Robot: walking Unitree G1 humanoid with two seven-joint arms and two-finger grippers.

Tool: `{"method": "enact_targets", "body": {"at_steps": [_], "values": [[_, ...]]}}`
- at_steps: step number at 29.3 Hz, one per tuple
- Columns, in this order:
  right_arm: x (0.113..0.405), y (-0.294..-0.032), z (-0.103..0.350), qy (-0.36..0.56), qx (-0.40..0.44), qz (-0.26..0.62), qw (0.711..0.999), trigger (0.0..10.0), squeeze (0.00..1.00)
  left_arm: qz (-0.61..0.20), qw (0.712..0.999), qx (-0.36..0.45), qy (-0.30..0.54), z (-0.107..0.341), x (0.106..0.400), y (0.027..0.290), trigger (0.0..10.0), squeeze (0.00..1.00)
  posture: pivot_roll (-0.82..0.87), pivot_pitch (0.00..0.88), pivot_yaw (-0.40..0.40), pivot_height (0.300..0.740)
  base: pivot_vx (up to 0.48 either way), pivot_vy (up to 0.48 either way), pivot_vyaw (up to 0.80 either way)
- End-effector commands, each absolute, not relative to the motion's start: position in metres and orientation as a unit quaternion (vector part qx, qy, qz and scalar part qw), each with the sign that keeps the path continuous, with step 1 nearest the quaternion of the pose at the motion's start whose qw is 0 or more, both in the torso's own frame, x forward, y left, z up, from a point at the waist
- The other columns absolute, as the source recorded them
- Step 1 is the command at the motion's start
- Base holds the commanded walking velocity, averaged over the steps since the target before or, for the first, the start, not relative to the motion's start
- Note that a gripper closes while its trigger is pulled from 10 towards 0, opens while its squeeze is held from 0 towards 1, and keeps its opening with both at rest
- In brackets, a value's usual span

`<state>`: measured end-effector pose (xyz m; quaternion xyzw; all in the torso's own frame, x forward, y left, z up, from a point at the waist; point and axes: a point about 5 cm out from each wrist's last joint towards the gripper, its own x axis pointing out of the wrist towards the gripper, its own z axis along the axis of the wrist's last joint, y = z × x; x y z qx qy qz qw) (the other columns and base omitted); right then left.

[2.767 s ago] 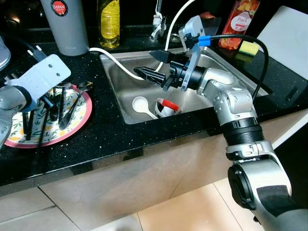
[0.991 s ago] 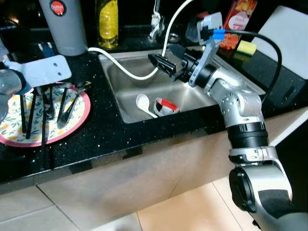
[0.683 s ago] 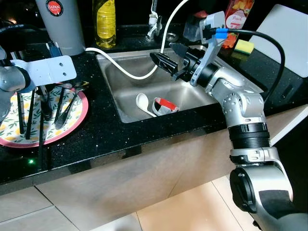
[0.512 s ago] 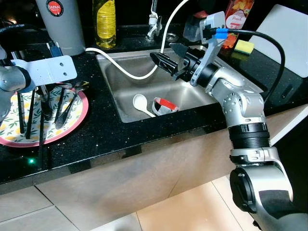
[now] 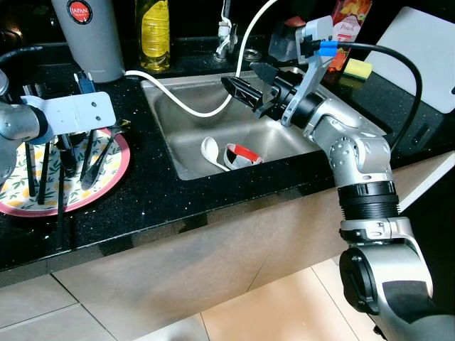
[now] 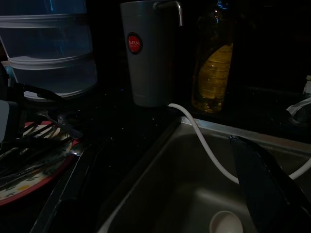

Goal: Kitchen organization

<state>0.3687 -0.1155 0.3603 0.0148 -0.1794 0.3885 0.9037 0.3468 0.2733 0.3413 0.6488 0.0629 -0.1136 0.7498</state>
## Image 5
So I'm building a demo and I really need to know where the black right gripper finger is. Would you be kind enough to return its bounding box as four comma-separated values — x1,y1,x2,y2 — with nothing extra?
222,77,274,114
250,63,282,87

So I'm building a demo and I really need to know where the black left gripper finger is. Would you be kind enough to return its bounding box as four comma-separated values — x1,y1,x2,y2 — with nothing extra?
96,132,116,171
80,146,99,190

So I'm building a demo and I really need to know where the red bowl with grey tape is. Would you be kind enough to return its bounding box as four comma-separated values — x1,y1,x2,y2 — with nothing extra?
224,142,264,170

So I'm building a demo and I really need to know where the white plastic rice spoon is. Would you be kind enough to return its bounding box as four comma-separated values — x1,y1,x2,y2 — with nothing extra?
201,137,230,171

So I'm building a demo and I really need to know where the pink rimmed patterned plate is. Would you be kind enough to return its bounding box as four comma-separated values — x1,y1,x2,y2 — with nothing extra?
0,128,132,217

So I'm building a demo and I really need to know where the clear plastic soap container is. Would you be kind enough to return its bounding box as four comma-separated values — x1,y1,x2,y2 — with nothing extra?
269,16,310,63

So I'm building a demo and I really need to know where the black chopstick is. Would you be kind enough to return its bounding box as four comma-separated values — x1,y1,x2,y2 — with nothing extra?
39,141,52,207
26,141,36,200

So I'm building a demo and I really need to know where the chrome sink faucet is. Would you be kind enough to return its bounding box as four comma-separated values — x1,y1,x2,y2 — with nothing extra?
215,0,239,61

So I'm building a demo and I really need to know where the stainless steel sink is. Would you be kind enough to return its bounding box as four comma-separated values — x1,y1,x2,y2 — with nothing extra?
140,67,335,182

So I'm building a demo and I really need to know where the yellow green sponge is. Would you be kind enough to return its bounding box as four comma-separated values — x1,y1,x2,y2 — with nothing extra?
343,58,373,79

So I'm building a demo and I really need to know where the red peach hand soap bottle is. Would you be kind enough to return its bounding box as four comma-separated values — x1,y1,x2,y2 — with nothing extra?
328,0,373,72

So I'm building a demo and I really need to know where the grey jug with red sticker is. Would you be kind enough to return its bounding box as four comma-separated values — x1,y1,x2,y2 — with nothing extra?
51,0,127,84

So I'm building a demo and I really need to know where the yellow dish soap bottle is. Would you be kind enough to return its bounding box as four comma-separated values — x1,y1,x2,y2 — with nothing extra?
136,0,171,72

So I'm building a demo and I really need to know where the white plastic cutting board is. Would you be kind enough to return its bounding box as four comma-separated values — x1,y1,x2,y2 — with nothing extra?
363,7,455,94

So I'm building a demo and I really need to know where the beige cabinet front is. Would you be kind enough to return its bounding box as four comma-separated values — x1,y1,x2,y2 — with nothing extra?
0,153,455,335

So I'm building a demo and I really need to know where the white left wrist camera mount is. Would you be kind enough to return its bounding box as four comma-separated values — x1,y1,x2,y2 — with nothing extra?
32,92,117,143

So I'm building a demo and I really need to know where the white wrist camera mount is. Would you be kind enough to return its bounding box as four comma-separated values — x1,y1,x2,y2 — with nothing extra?
32,92,117,143
281,16,335,129

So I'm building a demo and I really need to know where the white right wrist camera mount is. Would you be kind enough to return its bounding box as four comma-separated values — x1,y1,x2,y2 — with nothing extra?
281,16,335,129

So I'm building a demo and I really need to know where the white flexible hose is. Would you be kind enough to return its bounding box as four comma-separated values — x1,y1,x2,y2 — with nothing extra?
126,0,278,118

